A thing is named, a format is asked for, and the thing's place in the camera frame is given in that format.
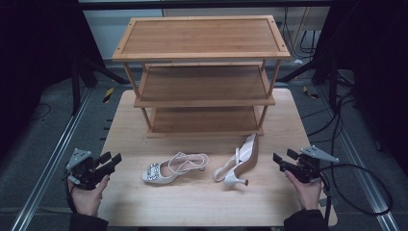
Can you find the bamboo three-tier shoe rack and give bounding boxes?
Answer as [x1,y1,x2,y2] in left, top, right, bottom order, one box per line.
[111,14,292,140]

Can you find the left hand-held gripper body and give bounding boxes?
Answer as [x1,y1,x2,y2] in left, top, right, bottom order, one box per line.
[65,147,112,191]

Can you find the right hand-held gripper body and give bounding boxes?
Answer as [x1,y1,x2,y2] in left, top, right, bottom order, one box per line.
[283,144,340,184]

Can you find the thin black floor cable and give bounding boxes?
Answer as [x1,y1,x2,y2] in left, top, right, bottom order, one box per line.
[29,102,53,122]

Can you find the dark curtain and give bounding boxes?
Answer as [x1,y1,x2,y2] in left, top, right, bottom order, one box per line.
[0,0,107,158]
[316,0,408,177]

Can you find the black metal stand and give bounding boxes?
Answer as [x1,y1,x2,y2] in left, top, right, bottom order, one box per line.
[277,52,343,112]
[69,52,130,116]

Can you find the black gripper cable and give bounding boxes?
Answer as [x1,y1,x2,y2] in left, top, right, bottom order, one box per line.
[64,174,79,215]
[319,163,395,227]

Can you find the white heeled sandal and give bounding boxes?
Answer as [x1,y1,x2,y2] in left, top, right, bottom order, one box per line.
[213,133,260,188]
[141,151,210,186]

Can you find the yellow black striped tape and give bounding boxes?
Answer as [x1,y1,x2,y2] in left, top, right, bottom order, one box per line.
[302,85,320,100]
[102,87,115,104]

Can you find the black floor cables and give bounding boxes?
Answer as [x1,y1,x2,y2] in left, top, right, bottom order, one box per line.
[301,71,359,146]

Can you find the person's left hand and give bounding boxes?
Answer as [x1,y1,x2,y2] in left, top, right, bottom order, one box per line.
[66,175,110,218]

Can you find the black wall cables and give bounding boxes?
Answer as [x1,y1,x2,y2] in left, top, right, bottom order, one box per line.
[281,6,323,63]

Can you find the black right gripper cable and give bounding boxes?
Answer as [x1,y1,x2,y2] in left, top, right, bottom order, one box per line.
[319,163,395,227]

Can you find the person's right hand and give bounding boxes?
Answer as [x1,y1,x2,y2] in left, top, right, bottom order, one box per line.
[284,170,322,211]

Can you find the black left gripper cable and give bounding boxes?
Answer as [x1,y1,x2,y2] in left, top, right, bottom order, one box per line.
[64,174,79,215]

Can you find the metal floor rail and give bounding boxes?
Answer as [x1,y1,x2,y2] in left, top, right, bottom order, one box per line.
[316,86,402,231]
[9,88,94,231]

